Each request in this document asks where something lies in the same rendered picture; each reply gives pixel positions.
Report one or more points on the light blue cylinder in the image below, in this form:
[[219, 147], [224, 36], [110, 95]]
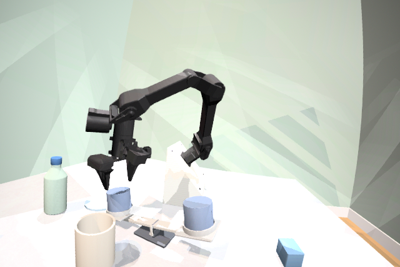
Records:
[[198, 213]]

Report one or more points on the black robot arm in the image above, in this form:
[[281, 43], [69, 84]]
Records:
[[136, 102]]

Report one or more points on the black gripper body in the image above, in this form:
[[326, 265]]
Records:
[[102, 162]]

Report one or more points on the white bottle with blue cap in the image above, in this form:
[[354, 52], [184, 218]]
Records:
[[55, 188]]

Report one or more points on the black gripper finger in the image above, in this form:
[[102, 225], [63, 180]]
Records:
[[105, 177], [131, 169]]

